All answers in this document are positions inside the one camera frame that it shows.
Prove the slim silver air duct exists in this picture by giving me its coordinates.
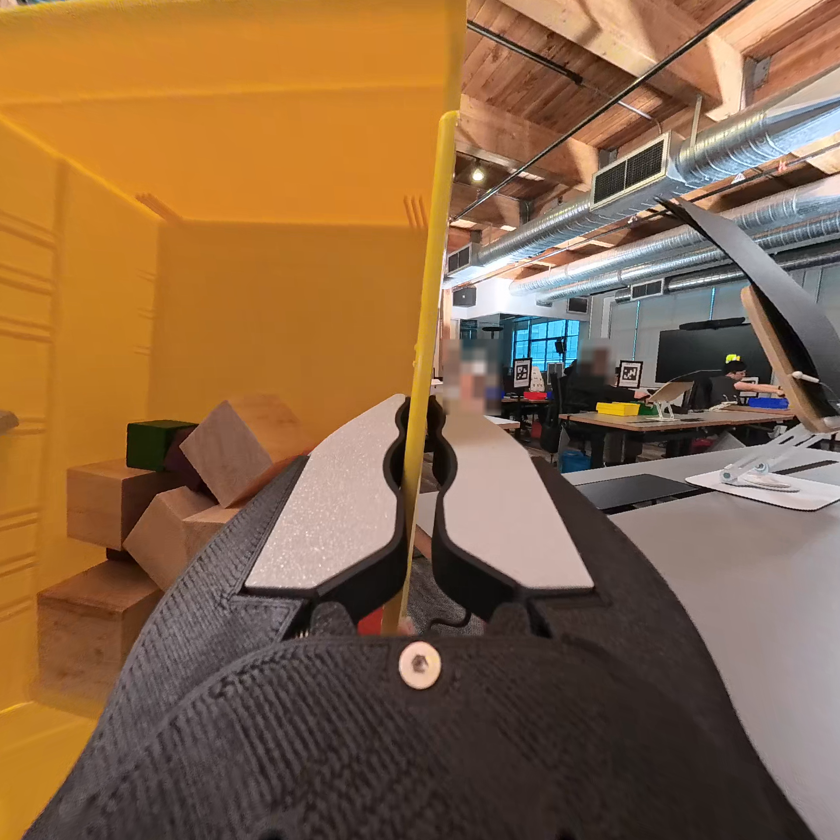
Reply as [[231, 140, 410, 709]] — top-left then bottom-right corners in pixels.
[[508, 190, 840, 306]]

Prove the wooden board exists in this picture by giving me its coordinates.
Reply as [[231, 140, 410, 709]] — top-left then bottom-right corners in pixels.
[[742, 284, 840, 435]]

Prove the wooden office desk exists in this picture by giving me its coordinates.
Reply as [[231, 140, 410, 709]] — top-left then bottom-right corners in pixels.
[[558, 403, 811, 473]]

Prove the yellow plastic box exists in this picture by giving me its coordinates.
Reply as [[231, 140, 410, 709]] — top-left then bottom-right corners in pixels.
[[0, 0, 468, 716], [0, 703, 99, 840]]

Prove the black desk mat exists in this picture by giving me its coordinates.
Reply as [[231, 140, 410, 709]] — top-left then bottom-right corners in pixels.
[[577, 472, 698, 515]]

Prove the pile of wooden cubes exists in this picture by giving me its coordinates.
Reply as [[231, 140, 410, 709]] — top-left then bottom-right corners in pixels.
[[37, 394, 316, 700]]

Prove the black light track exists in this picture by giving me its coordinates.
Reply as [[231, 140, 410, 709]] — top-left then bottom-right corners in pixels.
[[466, 21, 584, 85]]

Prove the large silver air duct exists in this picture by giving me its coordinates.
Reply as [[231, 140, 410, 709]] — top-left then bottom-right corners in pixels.
[[446, 98, 840, 273]]

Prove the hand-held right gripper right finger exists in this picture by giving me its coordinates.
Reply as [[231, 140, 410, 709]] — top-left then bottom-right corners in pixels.
[[425, 395, 596, 623]]

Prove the black ceiling rod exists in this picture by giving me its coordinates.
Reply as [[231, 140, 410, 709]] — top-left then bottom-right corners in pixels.
[[451, 0, 759, 221]]

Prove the white folding stand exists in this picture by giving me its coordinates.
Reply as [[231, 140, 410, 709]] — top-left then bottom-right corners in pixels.
[[686, 420, 840, 513]]

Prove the gridded window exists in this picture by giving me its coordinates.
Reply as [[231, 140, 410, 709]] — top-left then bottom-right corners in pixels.
[[513, 319, 582, 370]]

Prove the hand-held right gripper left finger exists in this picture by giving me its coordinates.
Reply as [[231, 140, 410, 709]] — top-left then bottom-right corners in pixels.
[[243, 394, 412, 626]]

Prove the large black monitor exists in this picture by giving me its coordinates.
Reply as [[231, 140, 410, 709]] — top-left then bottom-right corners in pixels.
[[656, 323, 770, 389]]

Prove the wooden stand with black strap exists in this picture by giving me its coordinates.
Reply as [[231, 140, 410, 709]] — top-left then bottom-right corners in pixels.
[[656, 197, 840, 421]]

